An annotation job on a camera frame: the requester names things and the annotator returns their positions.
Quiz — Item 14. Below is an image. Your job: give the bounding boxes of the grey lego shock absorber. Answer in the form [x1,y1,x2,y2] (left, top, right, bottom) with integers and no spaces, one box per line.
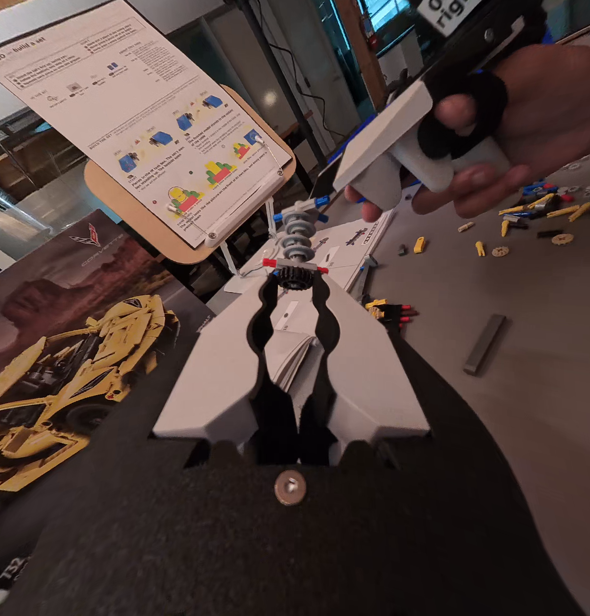
[262,212,330,292]

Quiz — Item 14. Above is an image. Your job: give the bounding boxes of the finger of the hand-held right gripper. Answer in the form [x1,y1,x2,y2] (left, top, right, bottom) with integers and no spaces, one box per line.
[310,161,346,195]
[333,79,434,193]

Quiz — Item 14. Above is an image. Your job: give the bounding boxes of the wooden post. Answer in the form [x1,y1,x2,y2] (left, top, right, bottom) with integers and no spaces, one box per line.
[336,0,387,107]

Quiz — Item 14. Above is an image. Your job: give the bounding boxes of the printed instruction sheet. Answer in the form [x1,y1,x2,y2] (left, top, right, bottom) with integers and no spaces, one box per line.
[0,0,293,251]

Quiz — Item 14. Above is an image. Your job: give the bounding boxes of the blue plastic bin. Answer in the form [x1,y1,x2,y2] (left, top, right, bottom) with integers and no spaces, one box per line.
[326,113,378,167]

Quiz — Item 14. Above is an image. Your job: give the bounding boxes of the black metal pole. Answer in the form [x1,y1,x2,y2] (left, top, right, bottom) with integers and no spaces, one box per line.
[237,0,329,169]

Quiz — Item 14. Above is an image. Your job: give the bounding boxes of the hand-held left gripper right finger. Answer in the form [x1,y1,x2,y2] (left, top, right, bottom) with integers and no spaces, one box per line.
[310,274,430,465]

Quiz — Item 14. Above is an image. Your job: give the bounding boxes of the pile of loose lego pieces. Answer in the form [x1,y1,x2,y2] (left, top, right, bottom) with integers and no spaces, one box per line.
[497,164,590,236]

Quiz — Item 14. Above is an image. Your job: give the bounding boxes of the lego set box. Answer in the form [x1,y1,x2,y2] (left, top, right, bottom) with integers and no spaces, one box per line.
[0,209,219,590]

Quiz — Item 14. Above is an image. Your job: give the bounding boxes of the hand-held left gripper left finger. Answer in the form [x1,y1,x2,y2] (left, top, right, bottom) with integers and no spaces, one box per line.
[152,277,281,465]

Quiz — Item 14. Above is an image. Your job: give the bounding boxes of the lego chassis assembly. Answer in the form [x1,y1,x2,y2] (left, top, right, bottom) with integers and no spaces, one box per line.
[358,255,419,333]

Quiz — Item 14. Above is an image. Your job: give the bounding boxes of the dark grey lego beam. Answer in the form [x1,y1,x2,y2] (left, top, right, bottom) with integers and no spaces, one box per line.
[463,314,507,376]

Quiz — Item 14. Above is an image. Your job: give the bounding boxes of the person's right hand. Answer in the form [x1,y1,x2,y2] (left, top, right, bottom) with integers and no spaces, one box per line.
[345,43,590,223]

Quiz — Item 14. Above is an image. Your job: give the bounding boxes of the lego instruction booklet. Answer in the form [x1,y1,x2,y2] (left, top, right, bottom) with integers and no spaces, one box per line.
[223,209,397,393]

